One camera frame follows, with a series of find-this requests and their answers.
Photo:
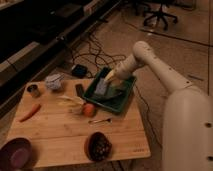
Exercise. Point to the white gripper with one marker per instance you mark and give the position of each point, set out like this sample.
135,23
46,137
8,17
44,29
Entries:
124,69

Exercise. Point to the blue sponge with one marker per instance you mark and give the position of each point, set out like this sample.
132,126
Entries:
101,87

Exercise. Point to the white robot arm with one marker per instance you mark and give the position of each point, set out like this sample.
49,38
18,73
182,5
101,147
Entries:
188,112

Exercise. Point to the brown bowl with beans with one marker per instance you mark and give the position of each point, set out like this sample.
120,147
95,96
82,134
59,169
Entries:
97,147

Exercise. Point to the purple bowl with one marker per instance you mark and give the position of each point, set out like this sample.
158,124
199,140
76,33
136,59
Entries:
15,154

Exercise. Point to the green plastic tray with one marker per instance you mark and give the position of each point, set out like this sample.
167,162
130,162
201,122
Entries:
115,98

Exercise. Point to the dark cloth in tray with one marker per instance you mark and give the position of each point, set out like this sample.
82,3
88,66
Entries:
111,93

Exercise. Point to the black power adapter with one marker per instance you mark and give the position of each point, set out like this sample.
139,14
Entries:
79,71

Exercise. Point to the dark rectangular block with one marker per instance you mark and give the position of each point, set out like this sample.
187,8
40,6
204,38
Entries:
79,90

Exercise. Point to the orange fruit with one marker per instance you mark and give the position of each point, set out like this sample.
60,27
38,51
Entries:
89,110

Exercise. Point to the metal spoon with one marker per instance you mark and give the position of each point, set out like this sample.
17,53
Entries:
99,121

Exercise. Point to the corn cob with husk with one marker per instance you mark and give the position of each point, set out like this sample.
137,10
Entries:
73,104

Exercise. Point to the black office chair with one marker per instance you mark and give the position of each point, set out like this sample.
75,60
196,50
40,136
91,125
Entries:
158,14

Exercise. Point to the small metal can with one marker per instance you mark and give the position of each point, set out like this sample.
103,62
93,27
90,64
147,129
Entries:
33,90

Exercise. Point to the orange carrot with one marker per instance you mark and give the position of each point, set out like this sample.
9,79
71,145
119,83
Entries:
33,111

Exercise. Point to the dark shelf unit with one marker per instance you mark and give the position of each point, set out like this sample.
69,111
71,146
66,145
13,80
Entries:
32,32

